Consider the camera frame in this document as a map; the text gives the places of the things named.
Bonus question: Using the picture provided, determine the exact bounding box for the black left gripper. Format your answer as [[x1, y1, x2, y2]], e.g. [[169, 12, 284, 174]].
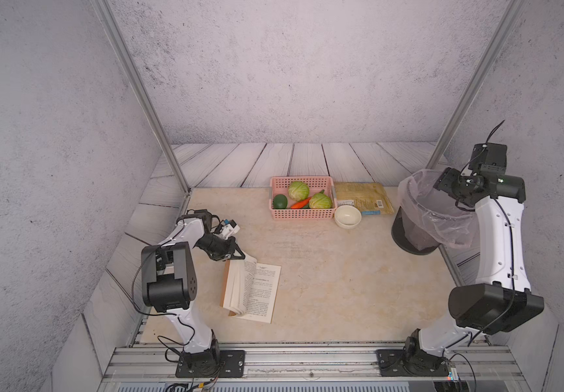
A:
[[194, 235, 244, 261]]

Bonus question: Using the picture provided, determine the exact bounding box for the dark cover paperback book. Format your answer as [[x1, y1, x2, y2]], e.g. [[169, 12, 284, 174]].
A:
[[221, 255, 281, 323]]

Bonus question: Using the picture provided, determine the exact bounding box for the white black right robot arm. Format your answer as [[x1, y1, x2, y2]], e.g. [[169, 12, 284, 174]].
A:
[[402, 141, 545, 373]]

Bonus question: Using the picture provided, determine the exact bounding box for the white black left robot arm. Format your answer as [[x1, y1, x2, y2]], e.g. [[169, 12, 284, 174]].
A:
[[140, 209, 245, 354]]

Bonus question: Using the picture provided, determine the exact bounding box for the black bin with pink bag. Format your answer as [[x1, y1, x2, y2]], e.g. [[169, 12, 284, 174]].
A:
[[391, 169, 479, 256]]

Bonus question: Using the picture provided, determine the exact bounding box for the dark green avocado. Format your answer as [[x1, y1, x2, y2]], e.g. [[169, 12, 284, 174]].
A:
[[272, 194, 289, 209]]

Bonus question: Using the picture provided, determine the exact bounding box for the pink plastic perforated basket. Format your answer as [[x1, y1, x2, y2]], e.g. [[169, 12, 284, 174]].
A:
[[269, 176, 337, 221]]

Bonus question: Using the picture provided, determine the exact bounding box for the orange carrot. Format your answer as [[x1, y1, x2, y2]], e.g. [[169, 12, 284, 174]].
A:
[[290, 197, 311, 209]]

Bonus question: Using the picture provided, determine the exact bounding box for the yellow noodle packet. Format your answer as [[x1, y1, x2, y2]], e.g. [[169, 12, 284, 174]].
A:
[[334, 182, 396, 216]]

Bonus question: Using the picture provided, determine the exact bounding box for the upper green cabbage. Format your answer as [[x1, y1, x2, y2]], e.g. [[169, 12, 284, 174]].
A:
[[288, 181, 311, 202]]

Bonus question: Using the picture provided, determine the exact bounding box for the green cabbage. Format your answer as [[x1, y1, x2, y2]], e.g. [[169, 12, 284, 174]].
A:
[[288, 181, 311, 202], [309, 192, 333, 210]]

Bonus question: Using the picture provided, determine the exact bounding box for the right green cabbage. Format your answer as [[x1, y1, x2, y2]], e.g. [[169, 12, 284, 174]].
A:
[[309, 192, 333, 210]]

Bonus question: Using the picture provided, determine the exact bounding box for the cream ceramic bowl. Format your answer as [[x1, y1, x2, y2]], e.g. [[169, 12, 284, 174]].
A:
[[334, 205, 362, 230]]

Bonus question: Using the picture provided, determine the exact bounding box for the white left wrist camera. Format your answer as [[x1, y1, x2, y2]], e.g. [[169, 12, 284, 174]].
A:
[[217, 220, 241, 239]]

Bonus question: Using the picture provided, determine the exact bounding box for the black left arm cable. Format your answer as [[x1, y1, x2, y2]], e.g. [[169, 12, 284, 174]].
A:
[[129, 209, 244, 364]]

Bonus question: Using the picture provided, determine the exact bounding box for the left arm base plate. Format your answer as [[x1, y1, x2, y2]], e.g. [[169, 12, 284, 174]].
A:
[[175, 349, 245, 379]]

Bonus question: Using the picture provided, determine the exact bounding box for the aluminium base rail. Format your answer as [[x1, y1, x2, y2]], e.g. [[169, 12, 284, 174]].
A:
[[99, 342, 530, 391]]

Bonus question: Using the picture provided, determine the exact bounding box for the right aluminium frame post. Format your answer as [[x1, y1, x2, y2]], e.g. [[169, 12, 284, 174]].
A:
[[426, 0, 526, 169]]

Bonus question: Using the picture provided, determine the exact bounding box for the aluminium frame post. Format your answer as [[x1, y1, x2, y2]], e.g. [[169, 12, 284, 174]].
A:
[[426, 0, 526, 169], [91, 0, 192, 195]]

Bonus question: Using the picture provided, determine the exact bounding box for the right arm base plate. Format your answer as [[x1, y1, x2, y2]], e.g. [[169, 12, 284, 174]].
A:
[[376, 349, 450, 378]]

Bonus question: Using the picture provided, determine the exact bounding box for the left aluminium frame post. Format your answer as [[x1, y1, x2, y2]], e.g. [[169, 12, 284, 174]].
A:
[[91, 0, 192, 195]]

